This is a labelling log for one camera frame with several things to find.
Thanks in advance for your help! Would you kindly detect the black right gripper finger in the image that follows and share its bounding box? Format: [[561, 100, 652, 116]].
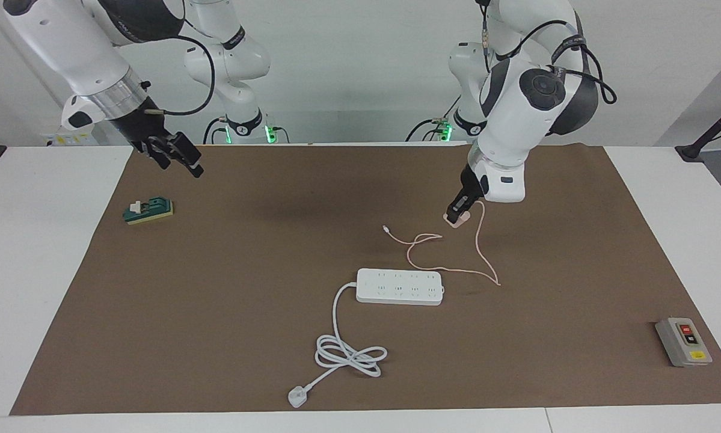
[[165, 132, 205, 179], [143, 141, 173, 171]]

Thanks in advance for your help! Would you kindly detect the pink charger block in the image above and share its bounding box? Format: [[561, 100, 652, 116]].
[[443, 209, 474, 230]]

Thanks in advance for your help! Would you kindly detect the pink charging cable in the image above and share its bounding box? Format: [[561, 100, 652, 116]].
[[382, 201, 502, 287]]

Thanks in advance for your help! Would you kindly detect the white power strip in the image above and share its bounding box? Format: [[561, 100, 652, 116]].
[[355, 268, 445, 307]]

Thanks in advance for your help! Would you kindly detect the green board with white connector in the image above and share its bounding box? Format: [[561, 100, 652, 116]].
[[123, 197, 175, 227]]

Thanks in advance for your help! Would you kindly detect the white device with yellow labels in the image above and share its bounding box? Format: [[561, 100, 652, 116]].
[[44, 132, 100, 147]]

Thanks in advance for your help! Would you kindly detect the brown table mat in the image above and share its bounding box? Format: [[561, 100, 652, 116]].
[[9, 144, 721, 416]]

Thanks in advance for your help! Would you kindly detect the black slanted stand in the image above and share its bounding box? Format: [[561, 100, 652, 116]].
[[675, 95, 721, 162]]

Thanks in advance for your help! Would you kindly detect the black base cable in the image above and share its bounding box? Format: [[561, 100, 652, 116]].
[[405, 96, 464, 143], [202, 115, 232, 145]]

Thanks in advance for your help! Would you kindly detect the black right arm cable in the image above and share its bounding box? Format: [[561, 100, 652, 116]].
[[144, 0, 217, 117]]

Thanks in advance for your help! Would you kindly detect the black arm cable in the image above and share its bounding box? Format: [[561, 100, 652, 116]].
[[144, 0, 217, 117], [479, 0, 618, 106]]

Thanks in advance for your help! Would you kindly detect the white power cord with plug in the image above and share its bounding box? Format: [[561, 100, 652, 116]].
[[287, 282, 388, 410]]

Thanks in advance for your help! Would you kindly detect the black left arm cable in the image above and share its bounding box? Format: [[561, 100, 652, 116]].
[[479, 0, 618, 106]]

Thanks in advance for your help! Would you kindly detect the grey on-off switch box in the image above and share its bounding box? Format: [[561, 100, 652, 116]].
[[654, 317, 714, 368]]

